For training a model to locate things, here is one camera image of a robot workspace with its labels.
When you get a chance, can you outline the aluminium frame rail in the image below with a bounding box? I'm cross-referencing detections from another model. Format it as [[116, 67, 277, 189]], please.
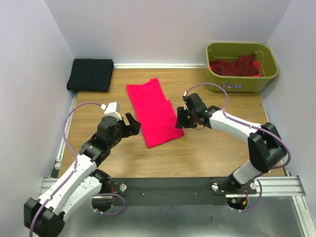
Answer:
[[28, 91, 308, 237]]

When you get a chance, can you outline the folded black t shirt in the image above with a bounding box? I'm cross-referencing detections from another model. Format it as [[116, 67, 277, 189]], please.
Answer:
[[66, 59, 114, 92]]

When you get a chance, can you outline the pink t shirt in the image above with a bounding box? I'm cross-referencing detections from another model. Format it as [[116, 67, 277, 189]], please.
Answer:
[[126, 78, 184, 148]]

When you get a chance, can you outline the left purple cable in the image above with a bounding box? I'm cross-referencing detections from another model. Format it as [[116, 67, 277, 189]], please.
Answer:
[[29, 102, 126, 237]]

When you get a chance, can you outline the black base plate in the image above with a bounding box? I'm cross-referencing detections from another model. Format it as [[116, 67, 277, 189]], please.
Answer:
[[93, 177, 257, 207]]

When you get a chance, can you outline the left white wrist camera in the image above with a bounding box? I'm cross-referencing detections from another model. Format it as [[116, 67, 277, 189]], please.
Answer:
[[100, 102, 122, 120]]

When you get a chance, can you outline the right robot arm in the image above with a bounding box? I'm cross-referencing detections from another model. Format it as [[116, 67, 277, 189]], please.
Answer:
[[175, 93, 288, 194]]

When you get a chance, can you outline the dark red t shirt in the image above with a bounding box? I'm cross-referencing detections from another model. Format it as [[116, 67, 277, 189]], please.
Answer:
[[209, 53, 261, 77]]

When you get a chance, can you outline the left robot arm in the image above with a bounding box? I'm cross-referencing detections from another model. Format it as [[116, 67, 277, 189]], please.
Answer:
[[24, 113, 141, 237]]

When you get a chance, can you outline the olive green plastic bin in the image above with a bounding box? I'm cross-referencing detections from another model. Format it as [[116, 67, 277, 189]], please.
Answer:
[[205, 42, 278, 93]]

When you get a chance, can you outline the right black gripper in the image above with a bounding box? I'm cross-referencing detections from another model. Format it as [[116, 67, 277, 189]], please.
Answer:
[[174, 107, 197, 128]]

